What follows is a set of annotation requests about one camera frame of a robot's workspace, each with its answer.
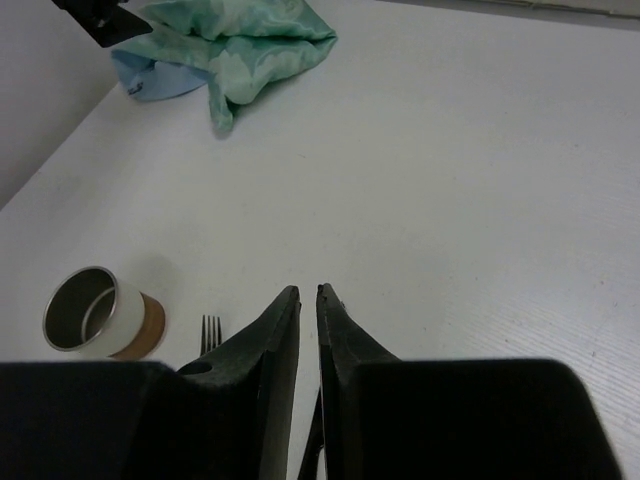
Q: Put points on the light blue cloth napkin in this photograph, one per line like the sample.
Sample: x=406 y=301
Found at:
x=147 y=80

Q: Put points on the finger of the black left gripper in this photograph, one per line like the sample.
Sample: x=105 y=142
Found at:
x=105 y=21

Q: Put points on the steel cup with white band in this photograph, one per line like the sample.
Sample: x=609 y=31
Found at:
x=96 y=314

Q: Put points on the green satin tablecloth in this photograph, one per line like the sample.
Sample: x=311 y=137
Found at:
x=243 y=45

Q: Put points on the silver fork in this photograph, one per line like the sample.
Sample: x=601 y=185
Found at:
x=210 y=334

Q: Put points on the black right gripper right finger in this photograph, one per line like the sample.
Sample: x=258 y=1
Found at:
x=359 y=414

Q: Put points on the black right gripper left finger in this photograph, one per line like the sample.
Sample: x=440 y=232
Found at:
x=244 y=423

